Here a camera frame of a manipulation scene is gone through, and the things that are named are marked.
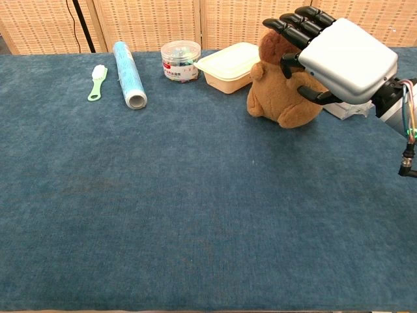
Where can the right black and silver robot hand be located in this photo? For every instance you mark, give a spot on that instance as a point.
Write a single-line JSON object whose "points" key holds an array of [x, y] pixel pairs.
{"points": [[348, 62]]}

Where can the brown capybara plush toy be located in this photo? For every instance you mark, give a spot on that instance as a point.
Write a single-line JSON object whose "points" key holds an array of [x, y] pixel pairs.
{"points": [[277, 98]]}

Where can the beige lidded lunch box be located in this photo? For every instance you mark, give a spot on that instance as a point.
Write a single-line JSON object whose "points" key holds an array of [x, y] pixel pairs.
{"points": [[228, 70]]}

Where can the clear jar of coloured clips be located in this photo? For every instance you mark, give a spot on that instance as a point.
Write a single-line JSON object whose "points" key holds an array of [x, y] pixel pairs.
{"points": [[180, 62]]}

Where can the bamboo folding screen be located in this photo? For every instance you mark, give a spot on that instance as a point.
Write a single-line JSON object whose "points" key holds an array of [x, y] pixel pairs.
{"points": [[146, 23]]}

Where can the blue roll of plastic bags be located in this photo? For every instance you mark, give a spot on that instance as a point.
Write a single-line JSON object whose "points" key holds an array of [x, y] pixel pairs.
{"points": [[128, 75]]}

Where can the blue table mat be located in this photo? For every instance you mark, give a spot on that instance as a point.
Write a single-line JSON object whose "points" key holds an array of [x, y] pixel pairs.
{"points": [[163, 195]]}

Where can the black tripod stand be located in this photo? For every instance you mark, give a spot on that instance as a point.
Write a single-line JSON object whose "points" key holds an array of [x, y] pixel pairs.
{"points": [[84, 26]]}

